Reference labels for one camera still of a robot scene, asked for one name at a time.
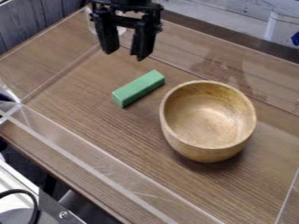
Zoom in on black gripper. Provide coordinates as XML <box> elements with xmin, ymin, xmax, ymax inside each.
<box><xmin>89</xmin><ymin>0</ymin><xmax>165</xmax><ymax>61</ymax></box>

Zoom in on green rectangular block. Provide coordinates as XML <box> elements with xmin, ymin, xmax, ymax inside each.
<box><xmin>113</xmin><ymin>70</ymin><xmax>166</xmax><ymax>108</ymax></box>

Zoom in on brown wooden bowl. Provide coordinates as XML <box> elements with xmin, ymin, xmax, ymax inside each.
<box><xmin>159</xmin><ymin>80</ymin><xmax>258</xmax><ymax>163</ymax></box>

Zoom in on white container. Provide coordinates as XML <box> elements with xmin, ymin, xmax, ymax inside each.
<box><xmin>265</xmin><ymin>8</ymin><xmax>299</xmax><ymax>49</ymax></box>

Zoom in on blue object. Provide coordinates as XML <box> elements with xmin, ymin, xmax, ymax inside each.
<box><xmin>291</xmin><ymin>32</ymin><xmax>299</xmax><ymax>46</ymax></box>

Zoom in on clear acrylic front barrier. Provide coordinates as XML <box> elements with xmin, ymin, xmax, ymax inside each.
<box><xmin>0</xmin><ymin>83</ymin><xmax>225</xmax><ymax>224</ymax></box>

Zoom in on clear acrylic corner bracket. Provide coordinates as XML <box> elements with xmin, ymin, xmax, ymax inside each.
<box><xmin>85</xmin><ymin>6</ymin><xmax>127</xmax><ymax>43</ymax></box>

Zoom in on black cable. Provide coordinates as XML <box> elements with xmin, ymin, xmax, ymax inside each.
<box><xmin>0</xmin><ymin>188</ymin><xmax>41</xmax><ymax>224</ymax></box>

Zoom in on grey metal bracket with screw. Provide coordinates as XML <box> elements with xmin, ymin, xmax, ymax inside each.
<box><xmin>38</xmin><ymin>190</ymin><xmax>87</xmax><ymax>224</ymax></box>

